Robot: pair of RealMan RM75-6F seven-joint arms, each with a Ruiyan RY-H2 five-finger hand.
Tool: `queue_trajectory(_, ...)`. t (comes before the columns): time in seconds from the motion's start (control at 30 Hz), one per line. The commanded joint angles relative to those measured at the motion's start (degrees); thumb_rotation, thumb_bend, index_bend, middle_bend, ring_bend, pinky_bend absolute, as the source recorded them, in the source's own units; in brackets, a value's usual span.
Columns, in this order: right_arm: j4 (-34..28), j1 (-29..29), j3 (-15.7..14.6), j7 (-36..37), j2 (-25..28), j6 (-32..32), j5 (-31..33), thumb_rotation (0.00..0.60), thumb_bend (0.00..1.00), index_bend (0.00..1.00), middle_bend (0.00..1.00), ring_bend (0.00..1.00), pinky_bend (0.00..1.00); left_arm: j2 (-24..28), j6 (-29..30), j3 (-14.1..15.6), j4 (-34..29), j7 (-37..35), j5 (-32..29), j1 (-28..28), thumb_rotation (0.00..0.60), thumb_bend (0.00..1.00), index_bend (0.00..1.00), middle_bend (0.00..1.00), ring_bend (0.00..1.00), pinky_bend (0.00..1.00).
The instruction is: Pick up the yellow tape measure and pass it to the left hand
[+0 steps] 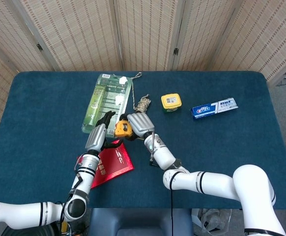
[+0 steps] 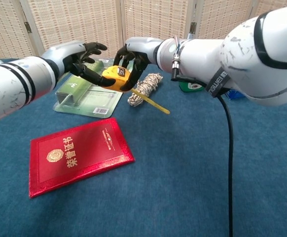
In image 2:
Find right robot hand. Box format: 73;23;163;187
113;37;164;92

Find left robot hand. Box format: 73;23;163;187
41;41;117;87

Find yellow tape measure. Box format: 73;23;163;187
101;65;171;115

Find woven folding screen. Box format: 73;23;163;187
0;0;287;63

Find green blister pack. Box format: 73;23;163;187
53;58;124;119

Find green tub with yellow lid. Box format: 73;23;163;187
178;80;204;93

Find red certificate book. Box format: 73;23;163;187
29;117;136;199

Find blue toothpaste box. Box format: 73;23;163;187
227;89;245;100

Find blue table cloth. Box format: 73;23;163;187
0;58;287;237

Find coiled white patterned rope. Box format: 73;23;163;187
127;73;164;108

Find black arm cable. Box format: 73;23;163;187
170;37;234;237

